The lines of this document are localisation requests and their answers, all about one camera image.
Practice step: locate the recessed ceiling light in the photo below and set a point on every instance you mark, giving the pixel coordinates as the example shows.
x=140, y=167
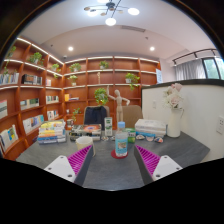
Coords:
x=152, y=48
x=70, y=48

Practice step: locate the black ceiling track rail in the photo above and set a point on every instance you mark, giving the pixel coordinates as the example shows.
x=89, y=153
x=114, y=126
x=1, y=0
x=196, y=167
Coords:
x=195, y=53

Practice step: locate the white partition with dark top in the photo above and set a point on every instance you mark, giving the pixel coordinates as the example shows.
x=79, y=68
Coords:
x=200, y=113

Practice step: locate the wooden shelf unit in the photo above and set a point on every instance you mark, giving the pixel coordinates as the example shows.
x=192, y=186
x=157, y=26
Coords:
x=33, y=93

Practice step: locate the white paper pack stack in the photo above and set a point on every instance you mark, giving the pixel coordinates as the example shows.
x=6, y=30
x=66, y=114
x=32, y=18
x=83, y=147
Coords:
x=150, y=126

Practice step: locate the clear blue-capped water bottle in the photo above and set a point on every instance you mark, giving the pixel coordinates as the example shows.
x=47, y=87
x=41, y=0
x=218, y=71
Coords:
x=121, y=143

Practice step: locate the white curtain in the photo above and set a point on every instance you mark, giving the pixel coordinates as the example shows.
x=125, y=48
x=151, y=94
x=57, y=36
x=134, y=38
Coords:
x=190, y=69

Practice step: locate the white wall socket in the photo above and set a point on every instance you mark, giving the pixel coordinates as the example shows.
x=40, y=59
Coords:
x=154, y=104
x=220, y=125

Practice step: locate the branched globe ceiling lamp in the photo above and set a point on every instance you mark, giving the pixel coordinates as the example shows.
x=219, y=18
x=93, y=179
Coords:
x=110, y=10

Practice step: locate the colourful book stack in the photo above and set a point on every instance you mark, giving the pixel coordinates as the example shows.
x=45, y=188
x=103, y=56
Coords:
x=51, y=132

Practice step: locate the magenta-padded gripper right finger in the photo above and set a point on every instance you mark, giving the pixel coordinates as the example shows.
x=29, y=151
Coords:
x=148, y=161

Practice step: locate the green white box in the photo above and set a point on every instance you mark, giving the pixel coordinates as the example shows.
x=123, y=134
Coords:
x=132, y=136

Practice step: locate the window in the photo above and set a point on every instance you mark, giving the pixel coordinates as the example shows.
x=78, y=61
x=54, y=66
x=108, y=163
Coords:
x=213, y=68

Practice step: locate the white vase with flowers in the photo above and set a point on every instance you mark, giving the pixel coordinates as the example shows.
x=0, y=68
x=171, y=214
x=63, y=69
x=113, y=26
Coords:
x=174, y=123

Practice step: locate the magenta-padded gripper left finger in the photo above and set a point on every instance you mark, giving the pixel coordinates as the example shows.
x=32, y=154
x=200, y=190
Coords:
x=78, y=160

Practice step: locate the tall green white carton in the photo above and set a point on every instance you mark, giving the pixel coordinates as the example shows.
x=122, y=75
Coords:
x=108, y=126

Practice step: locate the flat round red coaster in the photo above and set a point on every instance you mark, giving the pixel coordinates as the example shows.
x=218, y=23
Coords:
x=113, y=154

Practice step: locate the wooden artist mannequin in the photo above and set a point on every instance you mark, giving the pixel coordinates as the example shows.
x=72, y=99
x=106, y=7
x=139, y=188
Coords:
x=118, y=105

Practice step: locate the small round snack pack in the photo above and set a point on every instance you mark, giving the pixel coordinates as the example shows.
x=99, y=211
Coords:
x=158, y=140
x=149, y=138
x=140, y=137

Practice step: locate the dark blue chair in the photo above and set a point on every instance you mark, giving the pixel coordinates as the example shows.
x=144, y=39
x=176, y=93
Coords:
x=95, y=115

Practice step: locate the ceiling air vent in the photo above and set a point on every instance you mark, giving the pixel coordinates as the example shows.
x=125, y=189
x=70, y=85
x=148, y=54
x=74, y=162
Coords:
x=133, y=28

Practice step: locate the dark book stack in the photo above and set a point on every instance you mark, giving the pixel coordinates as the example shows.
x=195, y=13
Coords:
x=86, y=130

